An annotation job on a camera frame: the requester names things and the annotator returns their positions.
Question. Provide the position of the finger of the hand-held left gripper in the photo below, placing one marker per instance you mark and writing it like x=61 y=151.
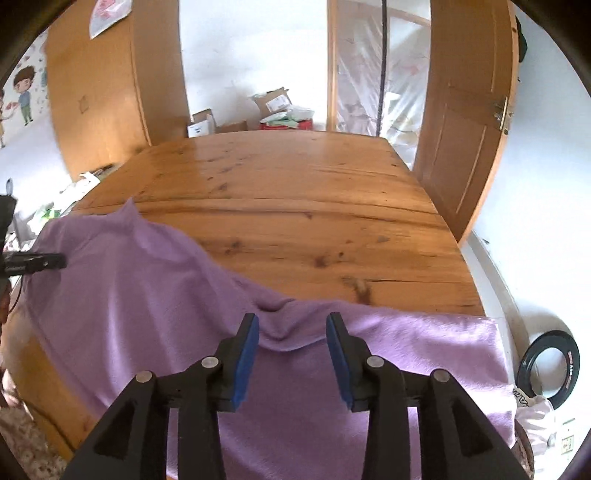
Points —
x=51 y=261

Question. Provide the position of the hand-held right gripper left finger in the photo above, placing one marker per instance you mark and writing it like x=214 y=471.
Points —
x=244 y=364

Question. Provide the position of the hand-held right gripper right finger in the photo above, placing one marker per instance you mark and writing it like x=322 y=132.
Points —
x=339 y=364

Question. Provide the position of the purple fleece pants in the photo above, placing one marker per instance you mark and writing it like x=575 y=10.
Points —
x=184 y=300

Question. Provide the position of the white green printed carton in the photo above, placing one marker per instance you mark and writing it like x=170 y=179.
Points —
x=87 y=180

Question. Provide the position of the wooden wardrobe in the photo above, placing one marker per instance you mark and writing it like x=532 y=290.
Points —
x=101 y=92

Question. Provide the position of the person's floral top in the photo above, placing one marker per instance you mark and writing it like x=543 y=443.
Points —
x=27 y=443

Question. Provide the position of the white printed bag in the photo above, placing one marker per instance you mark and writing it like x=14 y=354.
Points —
x=531 y=415

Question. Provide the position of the white cardboard box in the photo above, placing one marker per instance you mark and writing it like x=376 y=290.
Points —
x=201 y=129

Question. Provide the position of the closed brown cardboard box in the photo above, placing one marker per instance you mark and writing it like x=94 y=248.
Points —
x=233 y=127

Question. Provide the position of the white plastic sheet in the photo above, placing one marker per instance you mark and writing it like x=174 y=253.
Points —
x=108 y=16

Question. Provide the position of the red patterned box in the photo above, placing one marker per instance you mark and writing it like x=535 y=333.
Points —
x=304 y=125

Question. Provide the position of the pile of white green packets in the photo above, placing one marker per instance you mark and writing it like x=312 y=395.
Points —
x=293 y=113

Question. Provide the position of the open brown cardboard box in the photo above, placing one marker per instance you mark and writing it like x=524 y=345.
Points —
x=274 y=101

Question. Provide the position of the cartoon wall sticker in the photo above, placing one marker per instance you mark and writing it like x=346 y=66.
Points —
x=23 y=92

